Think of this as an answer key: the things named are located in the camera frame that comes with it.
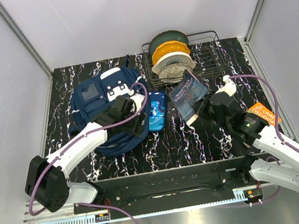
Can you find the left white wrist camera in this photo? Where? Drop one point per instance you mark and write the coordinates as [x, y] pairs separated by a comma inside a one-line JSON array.
[[139, 101]]

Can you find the dark blue 1984 book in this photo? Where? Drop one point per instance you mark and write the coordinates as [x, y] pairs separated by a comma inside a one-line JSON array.
[[188, 92]]

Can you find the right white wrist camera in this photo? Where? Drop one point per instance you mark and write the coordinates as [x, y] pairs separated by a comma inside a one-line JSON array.
[[230, 87]]

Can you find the navy blue student backpack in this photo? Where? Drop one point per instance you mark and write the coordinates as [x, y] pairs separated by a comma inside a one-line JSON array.
[[94, 95]]

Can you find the black wire dish rack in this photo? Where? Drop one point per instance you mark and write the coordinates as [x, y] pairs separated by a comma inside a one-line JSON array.
[[205, 50]]

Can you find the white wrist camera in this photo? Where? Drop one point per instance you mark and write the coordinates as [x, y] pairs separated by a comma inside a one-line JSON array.
[[139, 101], [230, 87]]

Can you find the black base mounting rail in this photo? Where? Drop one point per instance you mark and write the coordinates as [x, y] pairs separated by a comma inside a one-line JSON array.
[[177, 188]]

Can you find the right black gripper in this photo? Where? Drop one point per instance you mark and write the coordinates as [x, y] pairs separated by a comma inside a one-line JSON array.
[[201, 105]]

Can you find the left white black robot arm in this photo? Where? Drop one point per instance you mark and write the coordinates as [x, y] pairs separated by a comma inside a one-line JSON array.
[[47, 181]]

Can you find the dark green plate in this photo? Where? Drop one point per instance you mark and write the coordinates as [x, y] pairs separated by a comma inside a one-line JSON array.
[[165, 36]]

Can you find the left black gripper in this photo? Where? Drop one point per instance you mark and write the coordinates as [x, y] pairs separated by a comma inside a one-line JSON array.
[[137, 128]]

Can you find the blue dinosaur pencil case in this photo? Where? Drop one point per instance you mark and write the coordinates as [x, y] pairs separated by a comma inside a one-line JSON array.
[[157, 115]]

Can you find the orange yellow plate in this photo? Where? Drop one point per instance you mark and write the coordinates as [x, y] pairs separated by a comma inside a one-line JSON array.
[[169, 47]]

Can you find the patterned beige plate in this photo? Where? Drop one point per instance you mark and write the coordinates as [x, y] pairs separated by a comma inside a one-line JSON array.
[[174, 73]]

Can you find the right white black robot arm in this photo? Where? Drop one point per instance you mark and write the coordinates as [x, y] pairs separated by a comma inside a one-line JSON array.
[[285, 150]]

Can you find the orange yellow paperback book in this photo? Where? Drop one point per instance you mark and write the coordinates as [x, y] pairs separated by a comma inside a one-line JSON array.
[[265, 115]]

